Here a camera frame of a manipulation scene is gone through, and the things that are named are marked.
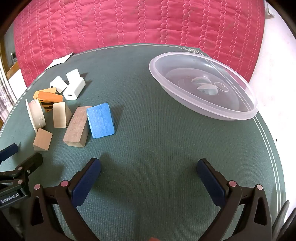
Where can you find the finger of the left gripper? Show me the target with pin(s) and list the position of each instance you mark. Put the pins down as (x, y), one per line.
(23, 170)
(8, 152)

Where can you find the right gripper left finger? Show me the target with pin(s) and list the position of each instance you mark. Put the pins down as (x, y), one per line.
(42, 222)

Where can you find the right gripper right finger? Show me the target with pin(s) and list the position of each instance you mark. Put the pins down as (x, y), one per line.
(254, 222)

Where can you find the white tape spool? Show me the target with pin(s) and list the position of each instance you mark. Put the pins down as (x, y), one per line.
(35, 113)

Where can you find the beige wedge block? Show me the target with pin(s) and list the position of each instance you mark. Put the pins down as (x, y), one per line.
(61, 115)

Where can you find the long brown wooden block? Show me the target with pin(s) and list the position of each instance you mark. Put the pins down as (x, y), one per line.
(78, 128)

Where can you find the white marked cube block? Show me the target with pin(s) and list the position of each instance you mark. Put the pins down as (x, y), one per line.
(59, 84)

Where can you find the blue foam block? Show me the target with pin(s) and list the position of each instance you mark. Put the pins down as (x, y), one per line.
(100, 120)

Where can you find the white charger adapter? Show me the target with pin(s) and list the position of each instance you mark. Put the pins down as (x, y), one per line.
(74, 89)

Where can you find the patterned curtain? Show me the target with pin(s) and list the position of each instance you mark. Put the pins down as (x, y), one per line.
(8, 99)

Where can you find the orange striped block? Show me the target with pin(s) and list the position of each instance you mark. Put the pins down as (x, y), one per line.
(48, 106)

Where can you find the wooden shelf ledge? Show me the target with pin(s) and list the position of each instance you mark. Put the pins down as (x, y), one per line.
(12, 70)

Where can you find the white paper card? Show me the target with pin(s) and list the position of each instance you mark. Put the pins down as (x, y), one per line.
(59, 60)

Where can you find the clear plastic bowl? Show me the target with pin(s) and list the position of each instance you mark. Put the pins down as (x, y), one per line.
(204, 85)

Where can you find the red quilted bedspread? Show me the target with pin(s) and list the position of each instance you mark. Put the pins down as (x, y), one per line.
(228, 31)

